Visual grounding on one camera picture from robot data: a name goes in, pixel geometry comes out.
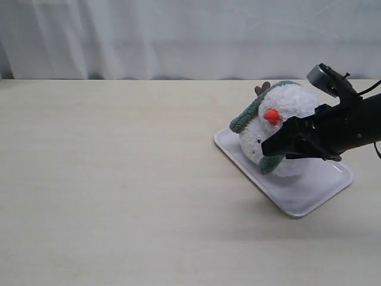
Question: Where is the white rectangular plastic tray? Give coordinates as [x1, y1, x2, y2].
[214, 128, 354, 218]

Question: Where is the white background curtain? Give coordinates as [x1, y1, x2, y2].
[1, 1, 380, 80]

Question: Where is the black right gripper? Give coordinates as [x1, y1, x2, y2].
[261, 94, 380, 160]

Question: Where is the green knitted scarf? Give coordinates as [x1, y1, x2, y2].
[229, 80, 294, 175]

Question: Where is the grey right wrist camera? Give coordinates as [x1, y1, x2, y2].
[306, 63, 358, 98]

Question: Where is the white plush snowman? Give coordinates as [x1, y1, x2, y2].
[238, 82, 343, 179]

